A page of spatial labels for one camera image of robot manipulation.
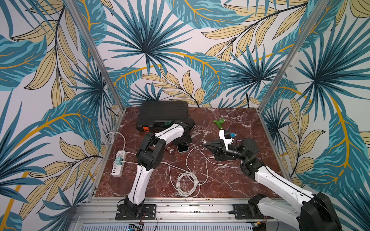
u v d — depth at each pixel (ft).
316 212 1.30
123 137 3.22
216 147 2.10
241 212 2.40
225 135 1.96
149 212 2.38
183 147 3.06
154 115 3.56
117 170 2.75
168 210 2.46
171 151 3.04
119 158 2.77
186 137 2.80
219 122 3.60
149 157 1.86
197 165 2.96
